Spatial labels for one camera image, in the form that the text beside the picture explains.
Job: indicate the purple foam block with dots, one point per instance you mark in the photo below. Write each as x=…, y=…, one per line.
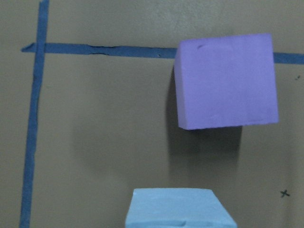
x=225, y=82

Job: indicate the light blue foam block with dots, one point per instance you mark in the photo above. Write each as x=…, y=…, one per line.
x=177, y=208

